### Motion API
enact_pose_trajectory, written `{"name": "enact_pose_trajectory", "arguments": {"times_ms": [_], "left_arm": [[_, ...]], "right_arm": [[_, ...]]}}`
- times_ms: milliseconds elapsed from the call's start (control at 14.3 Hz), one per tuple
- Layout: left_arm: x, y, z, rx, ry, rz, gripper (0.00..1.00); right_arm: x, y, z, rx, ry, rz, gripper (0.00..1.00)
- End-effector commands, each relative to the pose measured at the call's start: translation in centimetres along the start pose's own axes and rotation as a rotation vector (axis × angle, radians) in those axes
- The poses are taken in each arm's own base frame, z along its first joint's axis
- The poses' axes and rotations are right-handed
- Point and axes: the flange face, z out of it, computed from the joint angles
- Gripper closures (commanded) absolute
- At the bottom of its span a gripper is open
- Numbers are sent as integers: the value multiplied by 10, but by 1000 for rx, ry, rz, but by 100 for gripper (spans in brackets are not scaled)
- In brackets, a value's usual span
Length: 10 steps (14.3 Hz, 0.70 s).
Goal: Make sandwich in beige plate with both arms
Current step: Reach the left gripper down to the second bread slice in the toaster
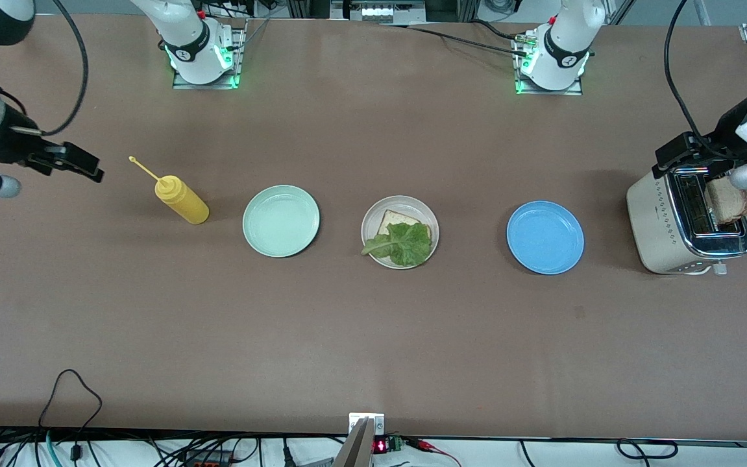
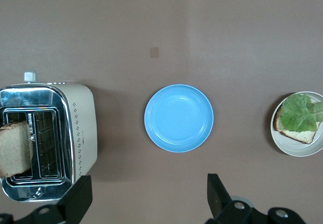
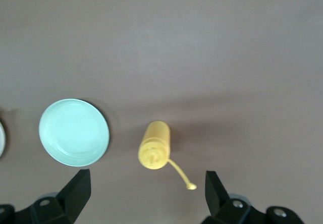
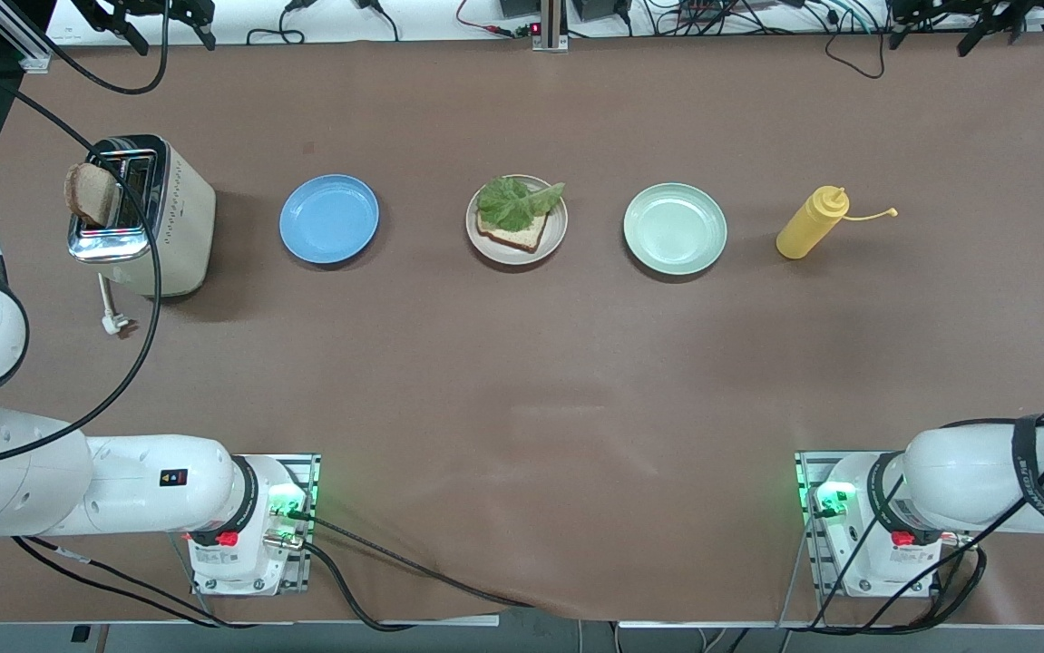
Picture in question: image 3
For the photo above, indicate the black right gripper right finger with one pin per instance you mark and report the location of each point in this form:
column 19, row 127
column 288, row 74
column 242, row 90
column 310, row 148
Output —
column 215, row 193

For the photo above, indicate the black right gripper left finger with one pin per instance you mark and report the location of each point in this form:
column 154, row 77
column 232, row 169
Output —
column 75, row 196

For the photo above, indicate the mint green plate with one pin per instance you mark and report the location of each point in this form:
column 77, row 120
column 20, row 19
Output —
column 73, row 133

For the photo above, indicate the beige plate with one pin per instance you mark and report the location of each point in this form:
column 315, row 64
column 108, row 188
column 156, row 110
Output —
column 1, row 138

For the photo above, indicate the yellow squeeze bottle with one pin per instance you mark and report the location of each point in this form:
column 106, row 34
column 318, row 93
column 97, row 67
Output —
column 156, row 138

